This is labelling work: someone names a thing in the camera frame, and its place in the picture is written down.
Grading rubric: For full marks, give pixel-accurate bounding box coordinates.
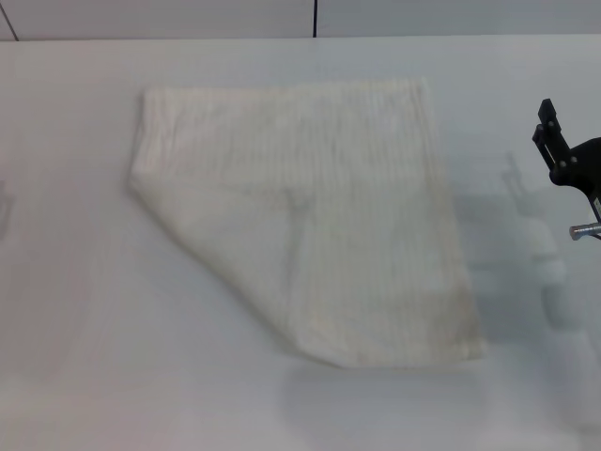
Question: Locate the right arm cable with connector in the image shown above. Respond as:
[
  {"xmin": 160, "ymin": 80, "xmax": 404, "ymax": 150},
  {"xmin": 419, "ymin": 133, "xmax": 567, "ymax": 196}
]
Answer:
[{"xmin": 568, "ymin": 223, "xmax": 601, "ymax": 241}]

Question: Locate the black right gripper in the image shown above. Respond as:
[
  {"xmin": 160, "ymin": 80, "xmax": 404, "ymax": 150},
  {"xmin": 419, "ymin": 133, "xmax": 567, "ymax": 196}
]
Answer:
[{"xmin": 532, "ymin": 98, "xmax": 601, "ymax": 194}]

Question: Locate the white ribbed towel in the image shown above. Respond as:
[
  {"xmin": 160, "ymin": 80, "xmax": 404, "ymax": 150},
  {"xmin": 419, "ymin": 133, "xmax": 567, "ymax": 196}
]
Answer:
[{"xmin": 127, "ymin": 76, "xmax": 490, "ymax": 372}]

